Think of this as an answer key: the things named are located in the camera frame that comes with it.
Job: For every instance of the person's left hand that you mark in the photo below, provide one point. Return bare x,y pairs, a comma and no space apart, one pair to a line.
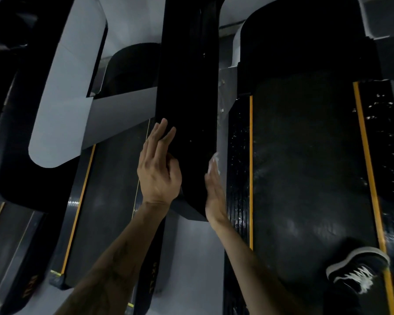
157,180

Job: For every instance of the person's right hand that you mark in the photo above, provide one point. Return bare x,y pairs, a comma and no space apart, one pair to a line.
215,200

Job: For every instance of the person's left middle finger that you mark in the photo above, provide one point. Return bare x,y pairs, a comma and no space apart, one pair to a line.
159,134

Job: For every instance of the person's left thumb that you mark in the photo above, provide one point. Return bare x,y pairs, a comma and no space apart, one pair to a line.
174,165

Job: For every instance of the person's right fingers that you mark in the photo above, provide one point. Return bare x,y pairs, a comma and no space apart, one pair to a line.
213,182

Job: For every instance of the white cleaning cloth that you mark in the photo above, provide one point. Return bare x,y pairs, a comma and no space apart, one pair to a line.
214,162

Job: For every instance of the person's left forearm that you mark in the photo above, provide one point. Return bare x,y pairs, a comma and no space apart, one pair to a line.
118,259

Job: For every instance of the person's right forearm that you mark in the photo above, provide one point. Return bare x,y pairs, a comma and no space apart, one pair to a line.
249,275

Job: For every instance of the black treadmill handrail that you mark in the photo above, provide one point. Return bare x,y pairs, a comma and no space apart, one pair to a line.
187,95

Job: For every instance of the black treadmill with yellow stripe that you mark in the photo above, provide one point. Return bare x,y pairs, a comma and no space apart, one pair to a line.
108,193
10,252

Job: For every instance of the grey treadmill handrail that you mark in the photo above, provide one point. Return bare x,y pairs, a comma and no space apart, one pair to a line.
65,95

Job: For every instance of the wide black treadmill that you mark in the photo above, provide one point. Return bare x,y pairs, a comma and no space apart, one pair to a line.
315,160

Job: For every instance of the black sneaker with white laces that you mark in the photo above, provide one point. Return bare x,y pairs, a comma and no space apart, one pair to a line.
361,265

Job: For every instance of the person's leg in dark trousers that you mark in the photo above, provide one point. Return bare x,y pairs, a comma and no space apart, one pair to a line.
343,301

